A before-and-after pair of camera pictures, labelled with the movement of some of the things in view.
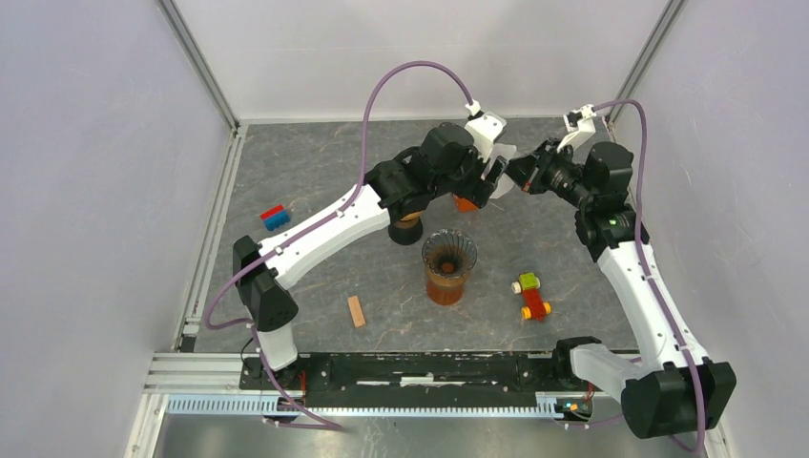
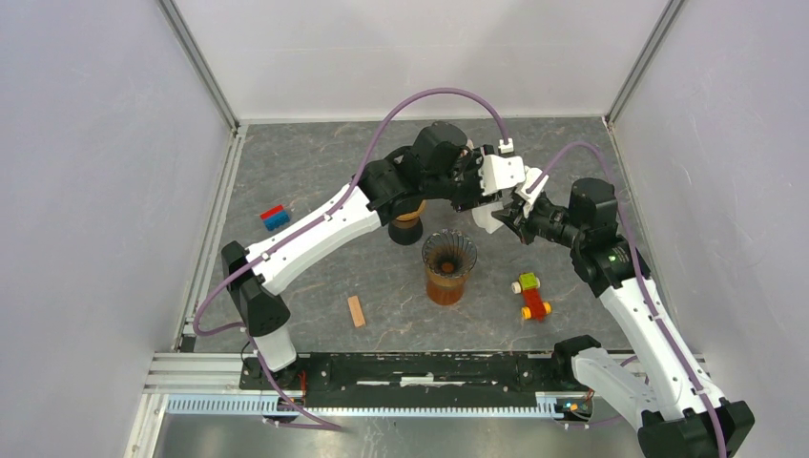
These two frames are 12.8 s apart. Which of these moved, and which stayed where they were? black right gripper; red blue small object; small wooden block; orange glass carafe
Moved: black right gripper
Stayed: orange glass carafe; small wooden block; red blue small object
